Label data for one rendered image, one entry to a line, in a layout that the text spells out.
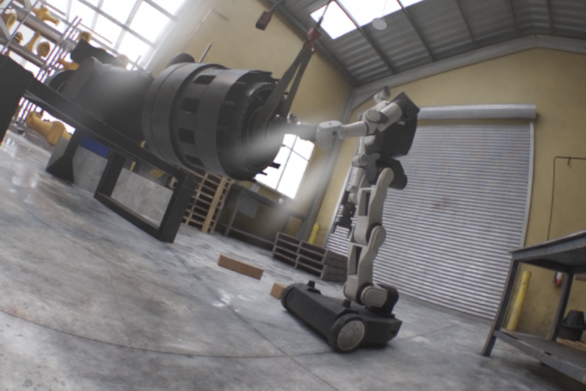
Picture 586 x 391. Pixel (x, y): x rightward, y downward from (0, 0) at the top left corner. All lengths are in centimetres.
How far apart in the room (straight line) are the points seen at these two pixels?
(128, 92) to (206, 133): 86
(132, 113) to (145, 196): 213
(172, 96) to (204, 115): 22
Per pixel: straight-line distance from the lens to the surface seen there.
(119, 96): 188
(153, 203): 381
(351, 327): 140
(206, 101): 115
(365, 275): 165
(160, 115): 132
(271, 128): 119
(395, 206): 676
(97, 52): 369
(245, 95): 114
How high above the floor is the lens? 44
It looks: 13 degrees up
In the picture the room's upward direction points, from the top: 21 degrees clockwise
